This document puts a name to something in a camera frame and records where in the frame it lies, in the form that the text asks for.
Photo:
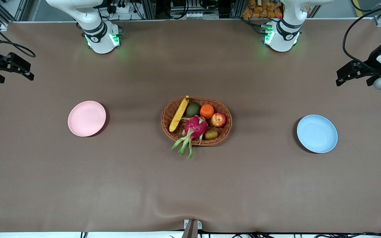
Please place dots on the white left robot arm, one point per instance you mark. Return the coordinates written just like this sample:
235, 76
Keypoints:
284, 19

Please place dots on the bag of orange items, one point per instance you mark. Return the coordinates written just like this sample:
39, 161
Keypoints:
260, 8

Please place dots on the pink plate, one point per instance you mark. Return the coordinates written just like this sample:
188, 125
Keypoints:
86, 118

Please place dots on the brown green kiwi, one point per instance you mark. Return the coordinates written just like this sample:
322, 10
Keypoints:
211, 134

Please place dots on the white power strip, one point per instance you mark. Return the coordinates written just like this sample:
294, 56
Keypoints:
124, 9

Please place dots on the green avocado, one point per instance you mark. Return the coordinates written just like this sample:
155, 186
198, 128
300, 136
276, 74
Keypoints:
193, 109

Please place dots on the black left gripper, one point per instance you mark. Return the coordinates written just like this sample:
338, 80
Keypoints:
373, 61

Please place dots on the brown wicker basket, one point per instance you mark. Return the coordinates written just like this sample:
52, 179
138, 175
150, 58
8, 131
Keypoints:
167, 115

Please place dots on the blue plate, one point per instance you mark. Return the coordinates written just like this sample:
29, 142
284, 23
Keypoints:
317, 134

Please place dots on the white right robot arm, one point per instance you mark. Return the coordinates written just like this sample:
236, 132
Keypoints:
78, 10

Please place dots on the pink dragon fruit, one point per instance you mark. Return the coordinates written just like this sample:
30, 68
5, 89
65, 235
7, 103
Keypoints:
195, 126

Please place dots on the brown table cover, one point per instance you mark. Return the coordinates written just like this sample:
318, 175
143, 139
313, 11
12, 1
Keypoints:
190, 185

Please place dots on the yellow banana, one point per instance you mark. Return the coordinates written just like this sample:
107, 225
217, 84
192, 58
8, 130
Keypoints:
179, 115

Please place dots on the red yellow apple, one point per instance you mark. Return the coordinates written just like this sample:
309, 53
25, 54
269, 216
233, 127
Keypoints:
218, 120

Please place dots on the orange fruit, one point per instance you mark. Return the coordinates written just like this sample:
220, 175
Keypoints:
207, 111

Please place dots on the grey metal camera bracket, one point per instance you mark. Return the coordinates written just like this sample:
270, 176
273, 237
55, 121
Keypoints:
190, 229

